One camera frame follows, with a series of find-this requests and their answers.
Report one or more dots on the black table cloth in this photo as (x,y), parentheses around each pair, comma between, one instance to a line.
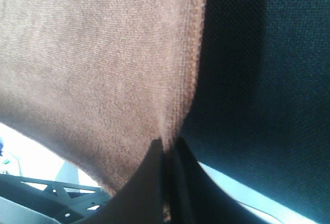
(261,108)

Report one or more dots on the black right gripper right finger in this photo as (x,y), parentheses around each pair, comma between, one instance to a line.
(200,194)

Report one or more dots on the black metal frame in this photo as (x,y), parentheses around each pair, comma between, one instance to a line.
(64,202)

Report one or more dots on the brown towel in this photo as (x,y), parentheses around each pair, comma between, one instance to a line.
(96,81)

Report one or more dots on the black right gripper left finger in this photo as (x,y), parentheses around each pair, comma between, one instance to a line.
(141,198)

